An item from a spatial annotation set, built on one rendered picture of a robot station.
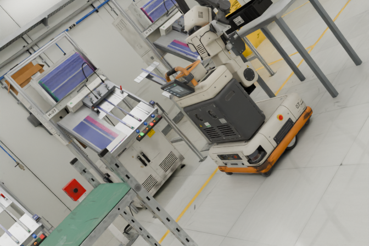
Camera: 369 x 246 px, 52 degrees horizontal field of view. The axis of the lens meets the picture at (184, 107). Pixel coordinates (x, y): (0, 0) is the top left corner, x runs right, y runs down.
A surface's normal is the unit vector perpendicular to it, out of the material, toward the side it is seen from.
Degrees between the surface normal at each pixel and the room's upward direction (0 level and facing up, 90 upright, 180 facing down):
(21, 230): 47
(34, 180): 90
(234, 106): 90
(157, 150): 90
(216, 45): 90
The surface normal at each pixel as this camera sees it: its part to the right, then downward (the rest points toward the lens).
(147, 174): 0.48, -0.18
